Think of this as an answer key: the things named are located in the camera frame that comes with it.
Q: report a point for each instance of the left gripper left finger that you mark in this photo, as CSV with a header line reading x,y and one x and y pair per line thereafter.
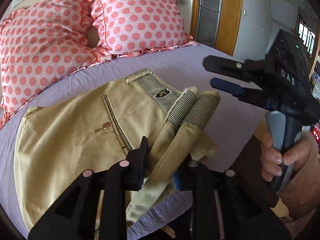
x,y
73,215

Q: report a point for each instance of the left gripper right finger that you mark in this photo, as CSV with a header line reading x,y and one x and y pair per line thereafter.
x,y
225,206

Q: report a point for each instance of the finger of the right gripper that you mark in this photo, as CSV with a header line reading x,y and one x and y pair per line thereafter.
x,y
249,71
250,96

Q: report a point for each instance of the khaki pants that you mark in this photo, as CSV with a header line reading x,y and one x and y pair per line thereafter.
x,y
97,129

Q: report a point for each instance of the person's right hand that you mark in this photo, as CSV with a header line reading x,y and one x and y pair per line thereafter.
x,y
301,195

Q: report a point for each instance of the lavender bed sheet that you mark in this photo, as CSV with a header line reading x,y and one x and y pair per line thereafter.
x,y
230,128

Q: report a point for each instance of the window with bars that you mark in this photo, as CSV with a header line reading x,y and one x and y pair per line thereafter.
x,y
306,27

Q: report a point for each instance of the wooden framed glass door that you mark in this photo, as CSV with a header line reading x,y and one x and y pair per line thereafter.
x,y
216,23

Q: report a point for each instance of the right polka dot pillow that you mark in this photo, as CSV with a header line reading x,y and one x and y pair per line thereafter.
x,y
128,28

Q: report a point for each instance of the polka dot pillow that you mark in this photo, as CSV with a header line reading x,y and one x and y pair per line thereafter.
x,y
128,28
41,45

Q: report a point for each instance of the left polka dot pillow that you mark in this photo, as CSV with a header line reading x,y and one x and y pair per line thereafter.
x,y
41,45

